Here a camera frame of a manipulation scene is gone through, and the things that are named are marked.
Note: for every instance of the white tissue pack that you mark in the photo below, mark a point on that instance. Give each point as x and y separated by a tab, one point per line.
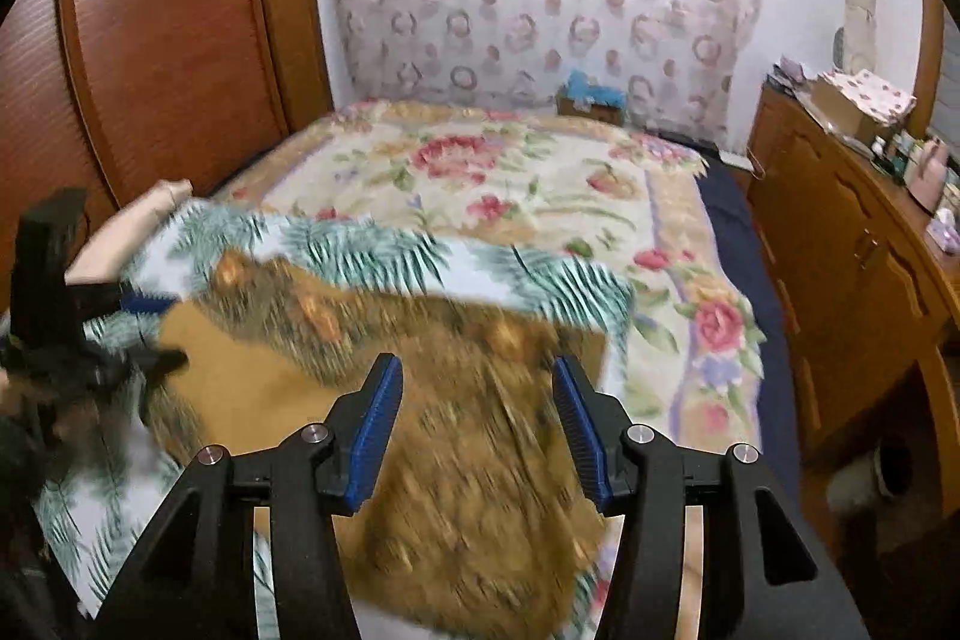
945	235

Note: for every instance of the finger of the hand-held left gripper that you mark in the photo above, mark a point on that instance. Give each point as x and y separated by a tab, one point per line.
142	304
154	361

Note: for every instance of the pink kettle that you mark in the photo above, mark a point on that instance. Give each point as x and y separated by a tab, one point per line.
926	175

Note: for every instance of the pile of papers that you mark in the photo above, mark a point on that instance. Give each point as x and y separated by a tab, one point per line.
787	74

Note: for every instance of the wooden dresser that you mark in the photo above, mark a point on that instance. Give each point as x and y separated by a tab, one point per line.
840	250

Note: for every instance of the navy bed sheet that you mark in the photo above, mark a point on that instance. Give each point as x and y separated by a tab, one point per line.
765	310

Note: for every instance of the wooden window frame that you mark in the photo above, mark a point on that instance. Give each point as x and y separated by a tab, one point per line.
928	63

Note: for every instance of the palm leaf print sheet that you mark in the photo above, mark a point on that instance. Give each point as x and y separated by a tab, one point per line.
360	246

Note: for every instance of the dark green jar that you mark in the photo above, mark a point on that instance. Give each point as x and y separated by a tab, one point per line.
896	160

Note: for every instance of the white round bin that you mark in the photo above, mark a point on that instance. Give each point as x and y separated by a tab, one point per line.
870	479

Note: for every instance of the brown sunflower print shirt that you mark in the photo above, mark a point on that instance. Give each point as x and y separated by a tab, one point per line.
465	460

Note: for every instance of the floral blanket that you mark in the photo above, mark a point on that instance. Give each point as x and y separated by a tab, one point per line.
525	190

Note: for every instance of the cardboard box with patterned cloth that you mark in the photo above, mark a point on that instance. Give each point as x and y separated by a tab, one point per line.
870	89

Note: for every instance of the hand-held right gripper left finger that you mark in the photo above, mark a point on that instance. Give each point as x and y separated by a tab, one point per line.
375	430

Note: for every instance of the box with blue filling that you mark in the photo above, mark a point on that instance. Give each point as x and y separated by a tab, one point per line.
589	108

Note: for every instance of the reddish wooden wardrobe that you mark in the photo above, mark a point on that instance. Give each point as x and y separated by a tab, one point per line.
172	10

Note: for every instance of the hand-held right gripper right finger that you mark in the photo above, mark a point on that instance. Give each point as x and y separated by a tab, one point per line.
581	430

